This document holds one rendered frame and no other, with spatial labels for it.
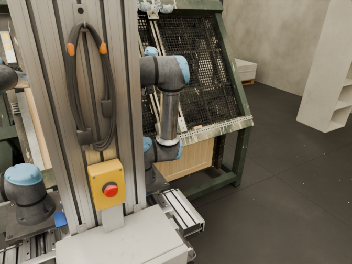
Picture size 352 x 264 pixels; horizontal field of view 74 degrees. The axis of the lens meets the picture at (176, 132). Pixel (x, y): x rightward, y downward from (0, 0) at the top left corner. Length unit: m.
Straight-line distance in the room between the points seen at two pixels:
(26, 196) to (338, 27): 4.43
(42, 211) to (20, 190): 0.14
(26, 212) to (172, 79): 0.80
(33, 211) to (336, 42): 4.40
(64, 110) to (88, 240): 0.40
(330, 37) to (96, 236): 4.38
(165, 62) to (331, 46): 3.89
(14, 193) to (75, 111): 0.61
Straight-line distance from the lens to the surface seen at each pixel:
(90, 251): 0.79
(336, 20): 4.63
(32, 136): 1.78
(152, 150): 1.14
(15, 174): 1.11
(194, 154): 2.50
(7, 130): 1.88
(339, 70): 4.57
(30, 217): 1.18
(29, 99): 1.86
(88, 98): 0.61
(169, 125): 1.08
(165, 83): 0.96
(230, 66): 2.55
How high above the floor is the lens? 1.85
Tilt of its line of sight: 28 degrees down
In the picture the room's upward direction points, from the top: 2 degrees clockwise
